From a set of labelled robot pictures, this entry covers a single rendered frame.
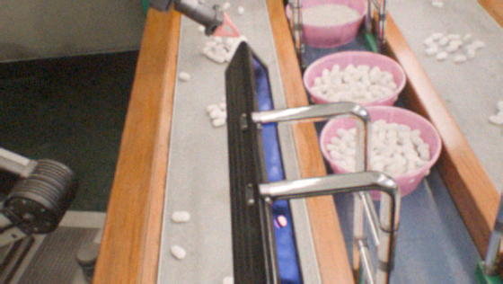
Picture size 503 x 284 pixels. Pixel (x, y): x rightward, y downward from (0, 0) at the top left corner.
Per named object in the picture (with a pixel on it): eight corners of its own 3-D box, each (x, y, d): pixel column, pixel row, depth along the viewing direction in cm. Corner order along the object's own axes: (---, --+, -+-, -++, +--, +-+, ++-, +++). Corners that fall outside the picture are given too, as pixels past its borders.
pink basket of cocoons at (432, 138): (331, 217, 122) (330, 184, 116) (313, 143, 143) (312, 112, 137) (453, 203, 122) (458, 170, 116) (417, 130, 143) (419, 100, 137)
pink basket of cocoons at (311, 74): (337, 146, 141) (337, 115, 135) (288, 97, 161) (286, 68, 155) (423, 113, 148) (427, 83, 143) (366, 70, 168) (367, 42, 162)
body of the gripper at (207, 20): (220, 5, 164) (198, -7, 161) (222, 21, 156) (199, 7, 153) (209, 22, 167) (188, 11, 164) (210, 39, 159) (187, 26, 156)
